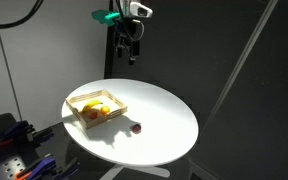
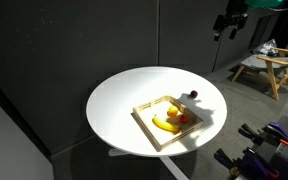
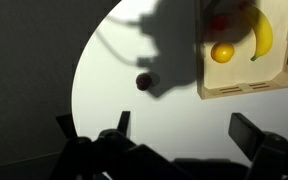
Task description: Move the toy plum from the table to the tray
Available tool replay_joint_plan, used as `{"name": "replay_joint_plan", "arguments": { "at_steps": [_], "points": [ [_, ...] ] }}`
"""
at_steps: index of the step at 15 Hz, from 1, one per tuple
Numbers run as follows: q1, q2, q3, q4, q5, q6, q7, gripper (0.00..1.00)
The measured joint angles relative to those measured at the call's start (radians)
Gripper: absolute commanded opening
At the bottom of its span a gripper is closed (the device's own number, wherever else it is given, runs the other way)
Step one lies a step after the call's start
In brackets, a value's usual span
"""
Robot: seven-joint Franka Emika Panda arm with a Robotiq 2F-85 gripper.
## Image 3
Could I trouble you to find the yellow toy banana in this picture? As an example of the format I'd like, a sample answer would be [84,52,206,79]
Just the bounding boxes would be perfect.
[242,1,274,62]

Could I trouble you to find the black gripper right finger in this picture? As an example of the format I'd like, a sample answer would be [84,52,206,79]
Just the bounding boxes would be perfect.
[228,112,288,180]

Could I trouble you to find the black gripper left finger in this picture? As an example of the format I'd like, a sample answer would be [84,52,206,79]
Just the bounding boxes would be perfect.
[49,110,192,180]

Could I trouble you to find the small red-orange toy fruit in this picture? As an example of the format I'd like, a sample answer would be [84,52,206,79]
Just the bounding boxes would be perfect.
[211,13,230,32]

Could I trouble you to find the dark red toy plum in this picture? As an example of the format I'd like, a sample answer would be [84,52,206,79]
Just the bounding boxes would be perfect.
[135,73,153,92]

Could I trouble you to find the yellow toy lemon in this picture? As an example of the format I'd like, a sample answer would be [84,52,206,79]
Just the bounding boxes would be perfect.
[210,41,235,64]

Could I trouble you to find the wooden slatted tray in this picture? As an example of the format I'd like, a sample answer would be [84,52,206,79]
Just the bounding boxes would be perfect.
[194,0,288,100]

